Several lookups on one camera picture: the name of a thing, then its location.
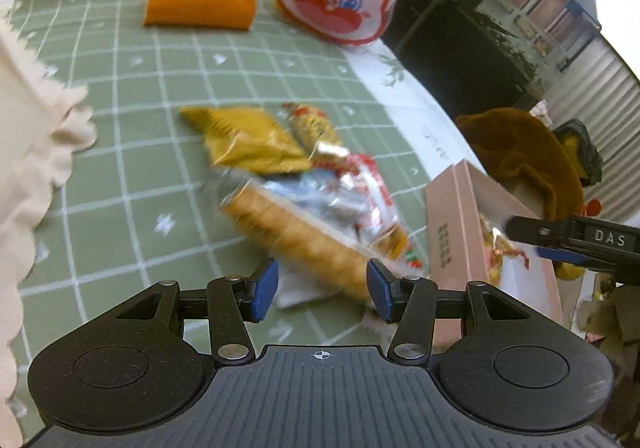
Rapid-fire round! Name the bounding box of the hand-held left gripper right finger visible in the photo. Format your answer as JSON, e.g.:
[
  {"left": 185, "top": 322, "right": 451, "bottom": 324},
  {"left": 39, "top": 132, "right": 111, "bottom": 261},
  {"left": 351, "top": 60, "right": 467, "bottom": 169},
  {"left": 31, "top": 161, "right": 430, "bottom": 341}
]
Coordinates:
[{"left": 366, "top": 258, "right": 532, "bottom": 364}]

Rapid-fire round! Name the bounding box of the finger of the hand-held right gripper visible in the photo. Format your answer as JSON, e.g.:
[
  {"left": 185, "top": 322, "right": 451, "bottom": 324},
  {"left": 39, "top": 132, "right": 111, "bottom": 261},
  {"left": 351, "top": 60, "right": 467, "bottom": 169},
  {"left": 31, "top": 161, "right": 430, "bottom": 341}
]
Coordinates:
[
  {"left": 504, "top": 215, "right": 581, "bottom": 250},
  {"left": 537, "top": 244, "right": 583, "bottom": 270}
]

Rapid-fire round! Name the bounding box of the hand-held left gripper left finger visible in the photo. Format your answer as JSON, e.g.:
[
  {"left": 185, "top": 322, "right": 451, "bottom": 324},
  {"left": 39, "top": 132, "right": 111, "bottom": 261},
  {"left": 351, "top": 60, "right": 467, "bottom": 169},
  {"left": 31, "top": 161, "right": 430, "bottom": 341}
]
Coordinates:
[{"left": 114, "top": 258, "right": 279, "bottom": 364}]

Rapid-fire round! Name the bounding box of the clear round cracker packet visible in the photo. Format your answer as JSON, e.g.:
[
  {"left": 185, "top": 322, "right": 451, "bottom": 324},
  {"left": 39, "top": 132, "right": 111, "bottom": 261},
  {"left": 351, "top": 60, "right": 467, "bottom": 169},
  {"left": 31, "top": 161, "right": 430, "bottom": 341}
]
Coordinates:
[{"left": 219, "top": 177, "right": 396, "bottom": 315}]

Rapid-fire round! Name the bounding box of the pink cardboard box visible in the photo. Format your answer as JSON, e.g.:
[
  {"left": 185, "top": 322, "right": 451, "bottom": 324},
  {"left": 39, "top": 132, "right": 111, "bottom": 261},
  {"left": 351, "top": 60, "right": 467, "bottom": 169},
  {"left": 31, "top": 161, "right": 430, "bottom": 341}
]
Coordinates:
[{"left": 425, "top": 161, "right": 565, "bottom": 350}]

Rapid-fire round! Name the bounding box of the yellow snack packet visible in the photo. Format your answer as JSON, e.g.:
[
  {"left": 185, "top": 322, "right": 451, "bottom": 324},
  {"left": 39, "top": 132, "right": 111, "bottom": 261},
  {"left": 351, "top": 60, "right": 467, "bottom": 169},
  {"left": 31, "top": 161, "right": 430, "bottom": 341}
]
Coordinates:
[{"left": 179, "top": 106, "right": 308, "bottom": 175}]

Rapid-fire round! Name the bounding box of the brown plush toy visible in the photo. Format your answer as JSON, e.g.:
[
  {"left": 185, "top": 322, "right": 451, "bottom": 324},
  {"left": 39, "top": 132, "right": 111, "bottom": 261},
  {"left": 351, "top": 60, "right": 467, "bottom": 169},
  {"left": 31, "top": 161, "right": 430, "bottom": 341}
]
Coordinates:
[{"left": 455, "top": 107, "right": 587, "bottom": 281}]

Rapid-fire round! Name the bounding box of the grey yellow plush toy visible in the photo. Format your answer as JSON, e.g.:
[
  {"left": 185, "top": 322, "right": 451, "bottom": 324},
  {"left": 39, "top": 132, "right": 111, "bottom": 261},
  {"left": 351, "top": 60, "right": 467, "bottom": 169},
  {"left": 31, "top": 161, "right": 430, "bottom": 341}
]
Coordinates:
[{"left": 552, "top": 118, "right": 604, "bottom": 188}]

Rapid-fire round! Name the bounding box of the red white striped snack packet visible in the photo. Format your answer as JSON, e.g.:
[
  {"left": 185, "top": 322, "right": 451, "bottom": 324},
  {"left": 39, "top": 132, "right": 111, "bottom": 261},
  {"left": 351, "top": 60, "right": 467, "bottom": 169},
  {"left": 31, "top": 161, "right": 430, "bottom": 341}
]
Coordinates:
[{"left": 312, "top": 153, "right": 426, "bottom": 275}]

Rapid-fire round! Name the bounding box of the small gold-tied candy packet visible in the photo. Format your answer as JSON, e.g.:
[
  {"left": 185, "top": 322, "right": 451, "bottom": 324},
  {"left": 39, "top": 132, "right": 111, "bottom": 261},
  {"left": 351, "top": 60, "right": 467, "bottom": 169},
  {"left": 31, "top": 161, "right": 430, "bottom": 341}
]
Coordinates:
[{"left": 281, "top": 102, "right": 351, "bottom": 162}]

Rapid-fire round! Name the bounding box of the white leaf print tablecloth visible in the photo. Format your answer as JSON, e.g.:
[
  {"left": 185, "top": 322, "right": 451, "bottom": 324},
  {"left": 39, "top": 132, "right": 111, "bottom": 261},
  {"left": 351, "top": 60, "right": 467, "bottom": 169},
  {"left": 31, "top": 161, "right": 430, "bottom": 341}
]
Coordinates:
[{"left": 345, "top": 38, "right": 501, "bottom": 189}]

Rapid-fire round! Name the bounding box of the black cabinet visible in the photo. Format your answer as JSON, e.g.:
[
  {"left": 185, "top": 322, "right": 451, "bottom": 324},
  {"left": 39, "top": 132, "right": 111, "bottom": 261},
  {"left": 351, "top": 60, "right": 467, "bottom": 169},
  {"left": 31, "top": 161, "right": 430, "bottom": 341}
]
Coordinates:
[{"left": 387, "top": 0, "right": 543, "bottom": 116}]

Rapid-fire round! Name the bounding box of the green checked tablecloth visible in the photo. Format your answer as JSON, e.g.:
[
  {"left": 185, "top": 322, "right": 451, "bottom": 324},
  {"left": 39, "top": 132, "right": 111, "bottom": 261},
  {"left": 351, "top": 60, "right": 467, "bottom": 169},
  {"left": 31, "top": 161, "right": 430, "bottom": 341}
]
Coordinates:
[{"left": 0, "top": 0, "right": 483, "bottom": 431}]

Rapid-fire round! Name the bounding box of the cream ruffled cloth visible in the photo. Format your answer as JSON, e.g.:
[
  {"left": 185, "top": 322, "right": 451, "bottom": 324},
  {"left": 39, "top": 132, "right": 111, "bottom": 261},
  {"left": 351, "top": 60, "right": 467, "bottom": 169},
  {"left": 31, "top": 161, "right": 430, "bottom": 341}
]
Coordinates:
[{"left": 0, "top": 3, "right": 97, "bottom": 448}]

